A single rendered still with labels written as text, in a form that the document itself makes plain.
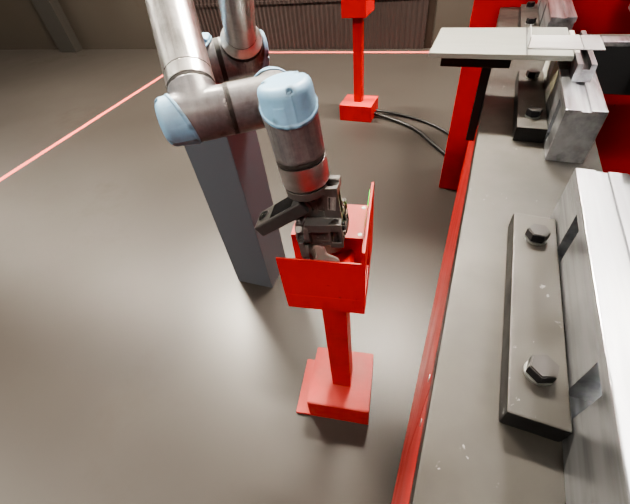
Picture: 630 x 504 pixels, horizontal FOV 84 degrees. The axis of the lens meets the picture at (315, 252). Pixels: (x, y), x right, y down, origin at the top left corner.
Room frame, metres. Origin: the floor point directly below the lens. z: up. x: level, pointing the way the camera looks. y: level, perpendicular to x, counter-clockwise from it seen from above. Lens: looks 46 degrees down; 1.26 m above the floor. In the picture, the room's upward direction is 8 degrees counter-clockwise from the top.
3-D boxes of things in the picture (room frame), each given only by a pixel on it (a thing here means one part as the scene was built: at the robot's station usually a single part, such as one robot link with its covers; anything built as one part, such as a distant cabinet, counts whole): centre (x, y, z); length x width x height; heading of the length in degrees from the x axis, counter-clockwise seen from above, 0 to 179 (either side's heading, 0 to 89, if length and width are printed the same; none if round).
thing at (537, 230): (0.31, -0.30, 0.91); 0.03 x 0.03 x 0.02
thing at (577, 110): (0.68, -0.56, 0.92); 0.39 x 0.06 x 0.10; 152
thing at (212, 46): (1.15, 0.26, 0.94); 0.13 x 0.12 x 0.14; 100
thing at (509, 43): (0.80, -0.45, 1.00); 0.26 x 0.18 x 0.01; 62
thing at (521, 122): (0.72, -0.51, 0.89); 0.30 x 0.05 x 0.03; 152
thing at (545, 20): (1.21, -0.84, 0.92); 0.50 x 0.06 x 0.10; 152
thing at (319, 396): (0.51, 0.00, 0.06); 0.25 x 0.20 x 0.12; 73
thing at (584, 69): (0.70, -0.57, 0.99); 0.20 x 0.03 x 0.03; 152
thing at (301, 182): (0.47, 0.00, 0.96); 0.08 x 0.08 x 0.05
